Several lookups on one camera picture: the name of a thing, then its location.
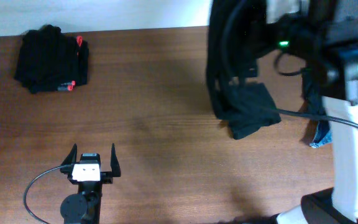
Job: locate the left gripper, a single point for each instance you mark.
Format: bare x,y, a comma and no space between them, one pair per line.
107,178

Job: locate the black trousers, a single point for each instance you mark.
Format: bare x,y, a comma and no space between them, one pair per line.
246,107

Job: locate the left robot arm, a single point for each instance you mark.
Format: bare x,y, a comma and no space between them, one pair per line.
84,206

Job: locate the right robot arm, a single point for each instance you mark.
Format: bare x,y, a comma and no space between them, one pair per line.
325,34

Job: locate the folded black clothes stack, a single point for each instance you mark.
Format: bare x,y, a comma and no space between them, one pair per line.
52,61

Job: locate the blue denim jeans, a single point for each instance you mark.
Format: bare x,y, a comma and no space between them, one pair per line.
322,135

